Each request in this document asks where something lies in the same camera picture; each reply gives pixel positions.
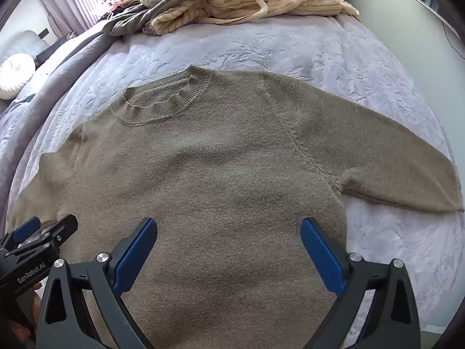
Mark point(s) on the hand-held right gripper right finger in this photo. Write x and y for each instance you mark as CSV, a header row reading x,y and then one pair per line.
x,y
323,258

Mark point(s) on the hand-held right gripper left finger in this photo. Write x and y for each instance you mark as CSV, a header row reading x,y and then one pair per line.
x,y
134,256

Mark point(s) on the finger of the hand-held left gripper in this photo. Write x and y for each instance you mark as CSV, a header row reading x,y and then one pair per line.
x,y
25,229
61,229

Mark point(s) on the beige knit sweater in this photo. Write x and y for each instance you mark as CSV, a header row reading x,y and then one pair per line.
x,y
218,171

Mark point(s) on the person's left hand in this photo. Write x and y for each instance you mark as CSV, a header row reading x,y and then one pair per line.
x,y
20,332

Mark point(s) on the round white pillow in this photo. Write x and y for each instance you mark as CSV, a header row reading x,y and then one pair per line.
x,y
14,72

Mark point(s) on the grey blanket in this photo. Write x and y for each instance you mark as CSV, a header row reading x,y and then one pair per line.
x,y
54,69

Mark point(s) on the pale embossed bedspread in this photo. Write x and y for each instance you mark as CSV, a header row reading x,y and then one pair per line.
x,y
290,43

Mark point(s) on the grey garment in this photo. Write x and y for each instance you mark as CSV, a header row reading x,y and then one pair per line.
x,y
130,18

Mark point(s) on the lilac curtain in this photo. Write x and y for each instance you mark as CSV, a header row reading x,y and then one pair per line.
x,y
69,3

